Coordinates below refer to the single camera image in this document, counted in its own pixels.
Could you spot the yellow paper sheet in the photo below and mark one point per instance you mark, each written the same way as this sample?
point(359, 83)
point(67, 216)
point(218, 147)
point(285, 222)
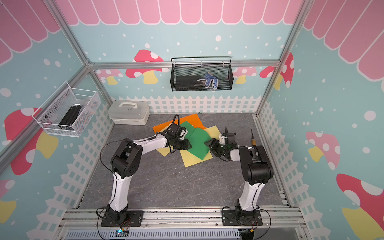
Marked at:
point(165, 151)
point(190, 159)
point(213, 132)

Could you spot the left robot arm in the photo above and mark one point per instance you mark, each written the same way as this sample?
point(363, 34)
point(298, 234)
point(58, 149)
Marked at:
point(126, 161)

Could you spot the orange paper sheet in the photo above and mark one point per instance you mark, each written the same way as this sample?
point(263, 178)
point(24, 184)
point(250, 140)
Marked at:
point(192, 119)

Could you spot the aluminium front rail frame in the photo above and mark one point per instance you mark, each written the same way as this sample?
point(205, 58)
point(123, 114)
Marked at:
point(204, 223)

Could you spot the green paper sheet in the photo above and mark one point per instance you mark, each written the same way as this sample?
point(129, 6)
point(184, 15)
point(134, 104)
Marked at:
point(197, 140)
point(190, 129)

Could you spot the white plastic storage box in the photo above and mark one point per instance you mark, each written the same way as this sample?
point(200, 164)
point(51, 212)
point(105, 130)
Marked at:
point(127, 112)

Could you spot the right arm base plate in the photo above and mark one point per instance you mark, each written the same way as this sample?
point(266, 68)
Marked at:
point(241, 218)

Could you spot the yellow paper sheet bottom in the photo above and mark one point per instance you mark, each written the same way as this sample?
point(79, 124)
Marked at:
point(190, 159)

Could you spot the black wire mesh basket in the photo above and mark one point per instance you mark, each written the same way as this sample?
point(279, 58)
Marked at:
point(219, 66)

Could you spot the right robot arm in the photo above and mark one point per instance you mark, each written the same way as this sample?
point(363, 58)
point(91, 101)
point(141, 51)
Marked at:
point(256, 171)

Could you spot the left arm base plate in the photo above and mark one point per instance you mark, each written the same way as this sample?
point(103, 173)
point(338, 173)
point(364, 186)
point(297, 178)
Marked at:
point(123, 218)

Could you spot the black item in white basket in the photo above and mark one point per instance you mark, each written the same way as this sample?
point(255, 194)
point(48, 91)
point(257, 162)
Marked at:
point(70, 117)

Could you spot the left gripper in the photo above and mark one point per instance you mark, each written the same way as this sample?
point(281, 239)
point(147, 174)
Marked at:
point(185, 146)

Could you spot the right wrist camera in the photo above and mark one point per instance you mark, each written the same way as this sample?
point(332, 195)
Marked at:
point(228, 138)

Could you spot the small green circuit board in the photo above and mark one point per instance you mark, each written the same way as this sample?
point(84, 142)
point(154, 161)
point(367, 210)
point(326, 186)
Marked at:
point(122, 233)

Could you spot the black box in mesh basket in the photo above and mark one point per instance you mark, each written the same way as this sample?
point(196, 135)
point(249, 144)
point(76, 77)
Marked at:
point(187, 83)

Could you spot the white wire basket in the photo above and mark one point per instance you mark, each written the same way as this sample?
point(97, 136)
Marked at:
point(52, 111)

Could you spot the blue white item in basket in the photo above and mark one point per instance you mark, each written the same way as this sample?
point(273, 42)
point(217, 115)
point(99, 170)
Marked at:
point(209, 81)

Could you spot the screwdriver with wooden handle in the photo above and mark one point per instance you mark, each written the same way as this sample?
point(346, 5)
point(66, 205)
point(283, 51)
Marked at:
point(253, 138)

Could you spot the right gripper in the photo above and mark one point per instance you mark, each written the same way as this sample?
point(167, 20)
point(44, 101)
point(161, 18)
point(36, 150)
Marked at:
point(213, 141)

